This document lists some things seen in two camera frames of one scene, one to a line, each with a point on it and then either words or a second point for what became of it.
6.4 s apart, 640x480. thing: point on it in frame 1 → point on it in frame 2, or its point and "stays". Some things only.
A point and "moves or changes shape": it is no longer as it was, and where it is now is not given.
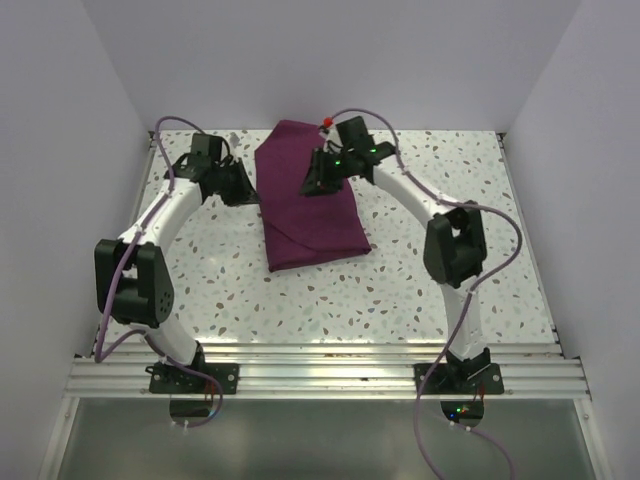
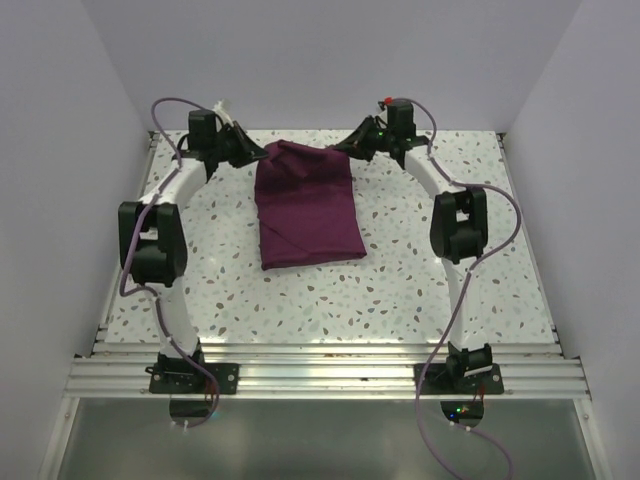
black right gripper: (317, 181) → (356, 144)
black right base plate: (459, 379) stays
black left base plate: (164, 379) stays
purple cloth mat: (302, 229) moves or changes shape
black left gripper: (246, 194) → (248, 150)
